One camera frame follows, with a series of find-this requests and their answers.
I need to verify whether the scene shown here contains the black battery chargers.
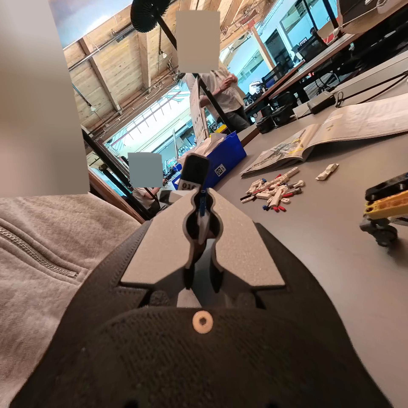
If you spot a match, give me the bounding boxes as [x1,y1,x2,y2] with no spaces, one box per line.
[256,105,294,135]

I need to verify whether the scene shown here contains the black power adapter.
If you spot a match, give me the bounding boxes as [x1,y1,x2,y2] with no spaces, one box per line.
[307,91,337,115]

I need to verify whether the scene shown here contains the black pleated lamp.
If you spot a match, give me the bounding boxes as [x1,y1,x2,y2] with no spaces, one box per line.
[130,0,170,33]

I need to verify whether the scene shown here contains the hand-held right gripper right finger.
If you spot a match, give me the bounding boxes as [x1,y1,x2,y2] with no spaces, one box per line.
[205,188,286,294]

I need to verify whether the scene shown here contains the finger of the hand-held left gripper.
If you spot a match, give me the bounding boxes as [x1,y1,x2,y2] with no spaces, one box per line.
[159,190,185,205]
[197,209,211,246]

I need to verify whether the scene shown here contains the white yellow lego plane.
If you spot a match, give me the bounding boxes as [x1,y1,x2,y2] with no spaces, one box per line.
[360,172,408,248]

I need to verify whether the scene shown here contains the blue plastic bin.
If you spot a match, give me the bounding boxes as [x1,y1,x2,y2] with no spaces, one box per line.
[177,131,247,191]

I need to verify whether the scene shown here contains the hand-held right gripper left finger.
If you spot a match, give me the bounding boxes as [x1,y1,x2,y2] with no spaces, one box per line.
[120,188,203,291]

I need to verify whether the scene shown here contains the white crumpled paper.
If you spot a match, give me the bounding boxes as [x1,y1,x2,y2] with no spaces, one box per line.
[178,133,227,160]

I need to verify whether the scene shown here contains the white lego panel piece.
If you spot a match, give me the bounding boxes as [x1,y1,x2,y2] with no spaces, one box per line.
[315,163,340,182]

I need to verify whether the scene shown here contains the person's grey hoodie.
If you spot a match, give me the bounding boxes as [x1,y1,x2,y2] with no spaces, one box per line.
[0,193,143,408]

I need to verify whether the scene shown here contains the pile of loose lego pieces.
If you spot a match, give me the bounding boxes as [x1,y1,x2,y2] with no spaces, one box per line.
[240,166,306,213]

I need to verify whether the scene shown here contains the open instruction booklet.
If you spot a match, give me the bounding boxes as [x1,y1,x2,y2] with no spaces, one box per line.
[240,92,408,179]

